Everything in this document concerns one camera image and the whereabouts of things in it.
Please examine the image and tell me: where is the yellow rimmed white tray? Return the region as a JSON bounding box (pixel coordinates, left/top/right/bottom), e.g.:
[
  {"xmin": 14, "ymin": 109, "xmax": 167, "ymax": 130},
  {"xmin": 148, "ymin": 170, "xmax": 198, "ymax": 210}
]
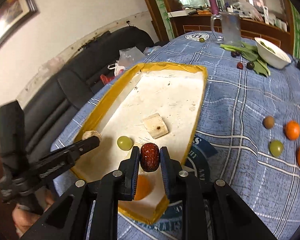
[{"xmin": 70, "ymin": 61, "xmax": 208, "ymax": 225}]

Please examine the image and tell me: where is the white bowl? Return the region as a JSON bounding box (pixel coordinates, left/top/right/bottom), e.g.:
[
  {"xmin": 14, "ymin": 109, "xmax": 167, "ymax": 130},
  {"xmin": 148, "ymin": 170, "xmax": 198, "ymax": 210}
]
[{"xmin": 254, "ymin": 37, "xmax": 292, "ymax": 69}]

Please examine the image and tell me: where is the orange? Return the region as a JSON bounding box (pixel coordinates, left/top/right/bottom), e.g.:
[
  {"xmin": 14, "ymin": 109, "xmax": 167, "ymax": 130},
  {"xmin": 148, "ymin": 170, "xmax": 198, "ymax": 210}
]
[{"xmin": 134, "ymin": 175, "xmax": 152, "ymax": 201}]

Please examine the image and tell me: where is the clear plastic bag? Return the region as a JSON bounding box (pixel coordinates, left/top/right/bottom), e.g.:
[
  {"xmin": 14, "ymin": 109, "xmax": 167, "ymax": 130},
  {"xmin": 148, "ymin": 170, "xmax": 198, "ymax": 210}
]
[{"xmin": 117, "ymin": 46, "xmax": 161, "ymax": 67}]

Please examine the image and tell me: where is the wooden sideboard counter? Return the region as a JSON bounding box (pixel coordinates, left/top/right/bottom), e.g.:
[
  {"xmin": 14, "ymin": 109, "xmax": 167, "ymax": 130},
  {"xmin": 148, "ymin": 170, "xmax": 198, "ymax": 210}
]
[{"xmin": 169, "ymin": 13, "xmax": 294, "ymax": 54}]

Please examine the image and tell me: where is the framed wall picture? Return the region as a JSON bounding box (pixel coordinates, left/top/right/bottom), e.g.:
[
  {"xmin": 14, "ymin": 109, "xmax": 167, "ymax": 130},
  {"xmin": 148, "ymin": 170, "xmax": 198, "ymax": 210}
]
[{"xmin": 0, "ymin": 0, "xmax": 38, "ymax": 47}]

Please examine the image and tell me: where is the red plastic bag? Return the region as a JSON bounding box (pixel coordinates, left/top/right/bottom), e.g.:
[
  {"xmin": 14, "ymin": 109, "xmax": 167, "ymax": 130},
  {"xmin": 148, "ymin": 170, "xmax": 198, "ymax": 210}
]
[{"xmin": 100, "ymin": 74, "xmax": 115, "ymax": 85}]

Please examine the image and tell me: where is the brown kiwi fruit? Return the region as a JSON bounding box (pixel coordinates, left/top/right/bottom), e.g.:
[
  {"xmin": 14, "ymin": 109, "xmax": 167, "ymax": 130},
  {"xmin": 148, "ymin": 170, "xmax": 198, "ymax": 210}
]
[{"xmin": 263, "ymin": 115, "xmax": 275, "ymax": 129}]

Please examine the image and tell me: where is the clear glass mug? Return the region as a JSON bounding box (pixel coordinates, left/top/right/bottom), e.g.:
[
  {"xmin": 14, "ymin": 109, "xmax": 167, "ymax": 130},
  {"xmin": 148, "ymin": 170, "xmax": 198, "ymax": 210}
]
[{"xmin": 210, "ymin": 12, "xmax": 242, "ymax": 46}]

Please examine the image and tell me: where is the person left hand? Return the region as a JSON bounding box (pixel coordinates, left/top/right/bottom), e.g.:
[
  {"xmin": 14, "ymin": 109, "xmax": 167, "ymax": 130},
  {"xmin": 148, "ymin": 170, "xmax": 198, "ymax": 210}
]
[{"xmin": 0, "ymin": 160, "xmax": 40, "ymax": 238}]

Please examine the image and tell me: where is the blue plaid tablecloth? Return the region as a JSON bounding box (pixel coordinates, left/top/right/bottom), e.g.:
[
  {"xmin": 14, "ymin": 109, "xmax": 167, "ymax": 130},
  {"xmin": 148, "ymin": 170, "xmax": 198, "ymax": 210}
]
[{"xmin": 51, "ymin": 31, "xmax": 300, "ymax": 240}]

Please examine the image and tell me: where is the red fruit by leaves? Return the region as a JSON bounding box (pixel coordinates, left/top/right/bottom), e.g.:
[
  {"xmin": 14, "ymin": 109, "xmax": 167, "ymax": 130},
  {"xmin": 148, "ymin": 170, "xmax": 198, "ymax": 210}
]
[{"xmin": 236, "ymin": 62, "xmax": 243, "ymax": 69}]

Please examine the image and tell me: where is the small white sugarcane piece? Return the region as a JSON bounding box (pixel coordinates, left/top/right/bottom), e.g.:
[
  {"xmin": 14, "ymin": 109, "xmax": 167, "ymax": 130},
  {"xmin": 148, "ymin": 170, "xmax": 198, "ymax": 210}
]
[{"xmin": 82, "ymin": 130, "xmax": 102, "ymax": 141}]

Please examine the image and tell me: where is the black sofa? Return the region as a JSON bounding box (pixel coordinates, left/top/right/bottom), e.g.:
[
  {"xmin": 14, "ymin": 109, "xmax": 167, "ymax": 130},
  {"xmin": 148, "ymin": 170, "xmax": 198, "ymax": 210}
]
[{"xmin": 23, "ymin": 26, "xmax": 154, "ymax": 162}]

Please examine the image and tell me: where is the green leafy vegetable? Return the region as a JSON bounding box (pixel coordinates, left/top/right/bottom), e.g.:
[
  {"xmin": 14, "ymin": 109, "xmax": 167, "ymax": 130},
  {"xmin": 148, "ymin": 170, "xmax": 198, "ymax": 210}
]
[{"xmin": 220, "ymin": 42, "xmax": 271, "ymax": 77}]

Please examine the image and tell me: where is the purple thermos bottle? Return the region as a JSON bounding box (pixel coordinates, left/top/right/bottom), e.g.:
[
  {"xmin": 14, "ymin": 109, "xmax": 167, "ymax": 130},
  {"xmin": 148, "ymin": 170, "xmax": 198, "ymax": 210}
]
[{"xmin": 209, "ymin": 0, "xmax": 219, "ymax": 15}]

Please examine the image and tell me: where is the small dark plum by leaves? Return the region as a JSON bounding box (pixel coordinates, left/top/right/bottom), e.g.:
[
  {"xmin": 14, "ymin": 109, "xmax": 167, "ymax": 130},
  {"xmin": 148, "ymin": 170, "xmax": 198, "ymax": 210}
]
[{"xmin": 246, "ymin": 62, "xmax": 255, "ymax": 70}]

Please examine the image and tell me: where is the small dark cherry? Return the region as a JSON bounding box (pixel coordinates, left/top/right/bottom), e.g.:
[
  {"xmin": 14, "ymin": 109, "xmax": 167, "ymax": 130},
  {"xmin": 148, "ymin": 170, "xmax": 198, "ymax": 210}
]
[{"xmin": 231, "ymin": 51, "xmax": 237, "ymax": 57}]

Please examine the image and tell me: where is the red jujube date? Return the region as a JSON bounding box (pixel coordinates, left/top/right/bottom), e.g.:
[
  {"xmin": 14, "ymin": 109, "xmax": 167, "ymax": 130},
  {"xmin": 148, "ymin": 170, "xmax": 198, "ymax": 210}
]
[{"xmin": 140, "ymin": 142, "xmax": 160, "ymax": 172}]

